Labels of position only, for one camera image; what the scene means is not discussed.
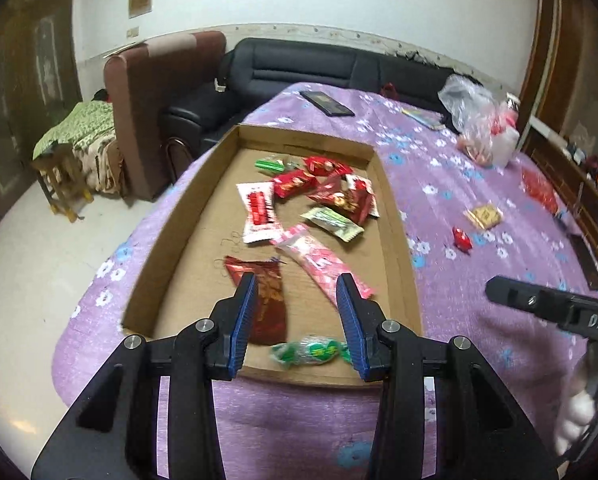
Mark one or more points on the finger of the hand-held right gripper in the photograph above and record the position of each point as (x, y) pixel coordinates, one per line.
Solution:
(524, 299)

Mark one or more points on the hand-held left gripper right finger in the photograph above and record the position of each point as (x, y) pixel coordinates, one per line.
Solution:
(351, 330)

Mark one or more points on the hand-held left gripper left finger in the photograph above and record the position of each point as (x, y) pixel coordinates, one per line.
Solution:
(241, 330)

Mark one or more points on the dark red gold-print packet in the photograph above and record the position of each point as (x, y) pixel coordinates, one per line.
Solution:
(266, 305)

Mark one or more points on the green twist-wrapped candy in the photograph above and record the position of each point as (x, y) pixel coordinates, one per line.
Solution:
(309, 351)

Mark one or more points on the pink cartoon snack packet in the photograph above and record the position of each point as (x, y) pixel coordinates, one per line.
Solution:
(319, 260)

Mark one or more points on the shallow cardboard box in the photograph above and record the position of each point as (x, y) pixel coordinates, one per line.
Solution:
(199, 260)

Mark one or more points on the small red candy packet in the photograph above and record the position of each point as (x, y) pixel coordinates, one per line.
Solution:
(324, 165)
(365, 190)
(461, 238)

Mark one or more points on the yellow cracker packet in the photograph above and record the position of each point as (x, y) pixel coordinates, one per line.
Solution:
(485, 216)

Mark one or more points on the green white snack packet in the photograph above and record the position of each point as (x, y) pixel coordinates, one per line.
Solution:
(331, 222)

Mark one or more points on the white red snack packet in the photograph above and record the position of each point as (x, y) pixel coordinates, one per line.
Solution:
(259, 210)

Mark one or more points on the dark red nut snack packet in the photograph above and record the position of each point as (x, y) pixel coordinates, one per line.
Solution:
(334, 195)

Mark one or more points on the long red snack packet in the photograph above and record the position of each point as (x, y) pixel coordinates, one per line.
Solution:
(294, 183)

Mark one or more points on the green candy packet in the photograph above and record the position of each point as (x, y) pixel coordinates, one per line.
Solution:
(279, 164)

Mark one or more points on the person's right hand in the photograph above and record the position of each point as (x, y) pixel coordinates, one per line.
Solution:
(576, 410)

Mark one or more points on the purple floral tablecloth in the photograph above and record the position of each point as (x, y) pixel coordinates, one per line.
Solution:
(454, 310)

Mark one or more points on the red packet on table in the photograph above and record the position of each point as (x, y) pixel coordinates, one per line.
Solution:
(541, 187)

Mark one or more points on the wooden side cabinet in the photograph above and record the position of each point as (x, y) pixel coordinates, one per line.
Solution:
(554, 160)

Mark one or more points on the white plastic jar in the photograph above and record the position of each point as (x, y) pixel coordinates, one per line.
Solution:
(506, 147)

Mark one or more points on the white flat board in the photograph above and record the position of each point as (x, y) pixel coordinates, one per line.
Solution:
(544, 127)

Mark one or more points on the pink sleeved bottle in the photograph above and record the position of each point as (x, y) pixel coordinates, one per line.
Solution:
(513, 105)

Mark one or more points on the clear plastic bag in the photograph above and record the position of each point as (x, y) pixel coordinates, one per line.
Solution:
(471, 110)

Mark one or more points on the colourful booklet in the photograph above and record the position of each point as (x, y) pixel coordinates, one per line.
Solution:
(424, 117)

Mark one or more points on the beige patterned bedding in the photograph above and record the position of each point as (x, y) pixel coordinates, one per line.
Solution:
(104, 165)

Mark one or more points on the black phone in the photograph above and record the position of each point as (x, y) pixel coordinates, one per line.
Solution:
(326, 103)

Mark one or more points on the brown armchair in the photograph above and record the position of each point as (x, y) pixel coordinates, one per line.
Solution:
(144, 110)

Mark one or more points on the small red bag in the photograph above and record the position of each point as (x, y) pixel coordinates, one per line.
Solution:
(389, 91)

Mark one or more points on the small wooden stool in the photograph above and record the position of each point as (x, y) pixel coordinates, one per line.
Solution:
(59, 160)

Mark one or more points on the green patterned blanket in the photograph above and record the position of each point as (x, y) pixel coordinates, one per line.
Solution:
(79, 125)

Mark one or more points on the black leather sofa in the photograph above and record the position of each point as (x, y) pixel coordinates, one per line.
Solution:
(289, 65)

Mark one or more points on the wooden glass-door cabinet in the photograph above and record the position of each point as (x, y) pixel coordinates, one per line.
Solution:
(39, 60)

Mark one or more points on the wooden door frame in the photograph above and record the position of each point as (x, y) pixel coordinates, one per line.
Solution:
(549, 35)

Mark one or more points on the wall socket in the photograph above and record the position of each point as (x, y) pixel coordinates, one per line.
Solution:
(132, 33)

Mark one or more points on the small wall plaque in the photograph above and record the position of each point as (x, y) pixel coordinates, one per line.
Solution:
(140, 3)

